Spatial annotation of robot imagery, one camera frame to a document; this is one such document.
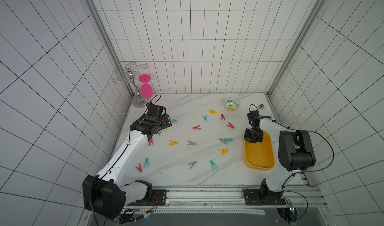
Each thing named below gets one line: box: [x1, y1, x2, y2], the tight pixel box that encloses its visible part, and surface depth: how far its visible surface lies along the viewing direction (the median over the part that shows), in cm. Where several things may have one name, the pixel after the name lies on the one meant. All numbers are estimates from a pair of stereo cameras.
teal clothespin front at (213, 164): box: [209, 160, 219, 170], surface depth 85 cm
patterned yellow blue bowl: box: [223, 97, 240, 111], surface depth 112 cm
